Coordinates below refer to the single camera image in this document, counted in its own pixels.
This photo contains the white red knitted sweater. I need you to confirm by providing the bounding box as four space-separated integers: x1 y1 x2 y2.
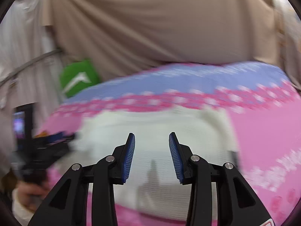
69 107 239 220

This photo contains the floral patterned curtain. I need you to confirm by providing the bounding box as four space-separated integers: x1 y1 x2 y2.
273 0 300 90

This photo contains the pink floral bed sheet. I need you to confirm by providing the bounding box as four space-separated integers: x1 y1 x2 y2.
41 62 300 225

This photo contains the white satin curtain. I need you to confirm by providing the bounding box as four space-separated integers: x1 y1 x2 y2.
1 0 64 128

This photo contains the grey curtain tie band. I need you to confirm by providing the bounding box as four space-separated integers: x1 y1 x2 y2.
0 48 62 87

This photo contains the black screen device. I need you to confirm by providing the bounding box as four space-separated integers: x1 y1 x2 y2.
13 103 35 153

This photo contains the green cushion white stripe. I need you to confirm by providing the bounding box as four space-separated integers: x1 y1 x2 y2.
59 59 101 98

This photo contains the person's left hand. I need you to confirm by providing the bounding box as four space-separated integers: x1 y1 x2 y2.
16 181 50 213

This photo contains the beige draped curtain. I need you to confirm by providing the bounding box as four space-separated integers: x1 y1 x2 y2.
41 0 279 80

